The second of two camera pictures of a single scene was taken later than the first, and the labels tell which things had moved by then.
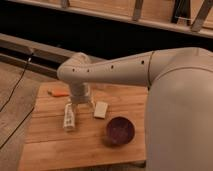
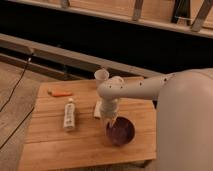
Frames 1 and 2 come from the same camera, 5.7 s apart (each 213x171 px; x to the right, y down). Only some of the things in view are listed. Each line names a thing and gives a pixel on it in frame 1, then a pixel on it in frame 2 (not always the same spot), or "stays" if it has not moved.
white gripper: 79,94 -> 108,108
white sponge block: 100,109 stays
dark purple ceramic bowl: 120,130 stays
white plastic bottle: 69,121 stays
